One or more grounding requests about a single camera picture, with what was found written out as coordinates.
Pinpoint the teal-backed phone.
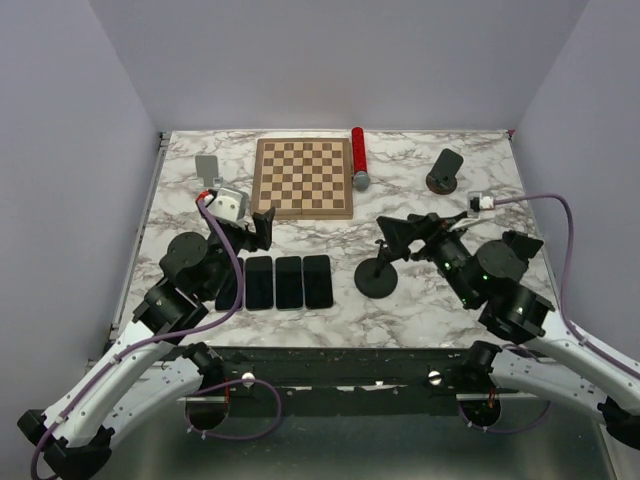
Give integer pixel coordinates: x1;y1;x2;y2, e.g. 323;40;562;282
275;256;304;310

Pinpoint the black round phone stand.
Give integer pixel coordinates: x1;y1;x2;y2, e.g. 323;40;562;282
354;240;398;299

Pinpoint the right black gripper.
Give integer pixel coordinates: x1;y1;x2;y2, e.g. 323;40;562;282
377;210;478;306

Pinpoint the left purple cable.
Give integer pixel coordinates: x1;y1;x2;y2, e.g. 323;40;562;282
27;197;284;480

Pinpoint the black front mounting rail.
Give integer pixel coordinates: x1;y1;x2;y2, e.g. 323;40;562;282
164;344;521;419

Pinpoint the grey metal phone stand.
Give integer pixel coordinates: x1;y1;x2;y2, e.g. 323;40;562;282
194;155;224;192

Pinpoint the brown round phone stand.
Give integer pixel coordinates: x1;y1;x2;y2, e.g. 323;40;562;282
425;149;464;195

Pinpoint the black folding phone stand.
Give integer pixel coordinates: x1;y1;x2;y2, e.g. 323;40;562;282
502;230;544;265

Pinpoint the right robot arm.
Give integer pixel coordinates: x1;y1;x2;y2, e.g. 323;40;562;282
376;212;639;448

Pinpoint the red handled microphone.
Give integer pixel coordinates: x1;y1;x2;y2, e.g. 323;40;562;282
351;127;370;192

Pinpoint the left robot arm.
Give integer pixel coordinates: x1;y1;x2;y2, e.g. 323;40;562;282
18;200;276;479

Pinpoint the purple-cased black phone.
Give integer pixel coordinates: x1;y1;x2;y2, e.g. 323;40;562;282
214;268;237;312

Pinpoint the wooden chessboard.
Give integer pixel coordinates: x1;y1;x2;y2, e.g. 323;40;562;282
251;138;353;220

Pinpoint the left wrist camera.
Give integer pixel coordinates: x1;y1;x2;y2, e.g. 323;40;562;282
196;185;249;226

